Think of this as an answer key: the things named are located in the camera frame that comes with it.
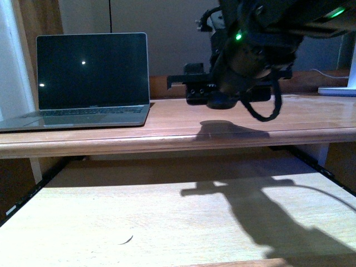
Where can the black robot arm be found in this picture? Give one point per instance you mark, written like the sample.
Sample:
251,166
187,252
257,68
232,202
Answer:
254,44

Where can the black computer mouse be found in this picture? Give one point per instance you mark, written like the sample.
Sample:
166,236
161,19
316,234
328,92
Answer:
221,101

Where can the silver laptop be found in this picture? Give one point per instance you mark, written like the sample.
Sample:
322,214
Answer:
89,81

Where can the wooden keyboard tray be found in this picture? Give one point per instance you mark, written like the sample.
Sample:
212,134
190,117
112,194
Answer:
238,211

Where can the white lamp base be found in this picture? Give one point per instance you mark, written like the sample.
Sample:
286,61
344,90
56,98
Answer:
346,54

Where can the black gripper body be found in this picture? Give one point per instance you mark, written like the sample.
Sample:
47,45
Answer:
199,87

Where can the wooden desk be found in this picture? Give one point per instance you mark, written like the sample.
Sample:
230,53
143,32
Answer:
173,125

